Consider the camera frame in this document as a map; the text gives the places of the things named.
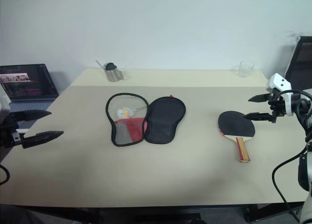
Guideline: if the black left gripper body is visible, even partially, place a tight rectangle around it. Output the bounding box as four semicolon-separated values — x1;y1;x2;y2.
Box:
0;113;25;149

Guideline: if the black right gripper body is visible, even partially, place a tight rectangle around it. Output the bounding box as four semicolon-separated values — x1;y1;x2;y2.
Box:
268;88;286;123

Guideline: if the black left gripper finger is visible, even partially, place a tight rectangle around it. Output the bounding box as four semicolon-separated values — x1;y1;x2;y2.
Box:
20;130;64;149
14;109;52;122

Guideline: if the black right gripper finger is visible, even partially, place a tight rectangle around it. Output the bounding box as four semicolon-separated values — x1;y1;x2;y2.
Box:
242;112;272;122
248;93;272;103

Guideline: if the black table tennis paddle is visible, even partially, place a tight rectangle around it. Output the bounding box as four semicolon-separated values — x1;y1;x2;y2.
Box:
217;110;256;163

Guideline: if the white yellow plush keychain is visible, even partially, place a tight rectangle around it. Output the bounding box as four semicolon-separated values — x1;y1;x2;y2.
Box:
116;106;134;119

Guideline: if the black red paddle case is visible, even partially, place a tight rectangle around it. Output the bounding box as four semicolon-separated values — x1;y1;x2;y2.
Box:
105;92;187;148

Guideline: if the open grey laptop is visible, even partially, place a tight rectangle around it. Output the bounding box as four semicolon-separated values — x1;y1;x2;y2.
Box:
0;63;60;113

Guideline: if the clear glass cup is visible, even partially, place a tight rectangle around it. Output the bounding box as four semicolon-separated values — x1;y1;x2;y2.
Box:
234;61;255;79

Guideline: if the black office chair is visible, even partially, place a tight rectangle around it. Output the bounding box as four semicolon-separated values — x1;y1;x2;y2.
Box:
284;36;312;91

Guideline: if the stainless steel cup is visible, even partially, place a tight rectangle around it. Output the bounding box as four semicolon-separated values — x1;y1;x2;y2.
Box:
104;62;125;82

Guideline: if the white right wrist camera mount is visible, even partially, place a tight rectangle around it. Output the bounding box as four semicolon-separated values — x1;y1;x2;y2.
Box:
266;73;299;117

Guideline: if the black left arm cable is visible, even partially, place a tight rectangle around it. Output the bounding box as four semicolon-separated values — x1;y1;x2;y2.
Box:
0;163;11;186

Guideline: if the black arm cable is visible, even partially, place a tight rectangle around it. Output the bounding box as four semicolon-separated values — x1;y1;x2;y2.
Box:
0;163;11;186
271;88;312;222

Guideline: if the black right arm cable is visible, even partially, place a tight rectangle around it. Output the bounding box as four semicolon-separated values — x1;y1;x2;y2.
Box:
271;88;312;222

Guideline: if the black table frame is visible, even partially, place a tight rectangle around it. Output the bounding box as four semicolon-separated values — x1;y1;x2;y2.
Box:
29;202;305;224

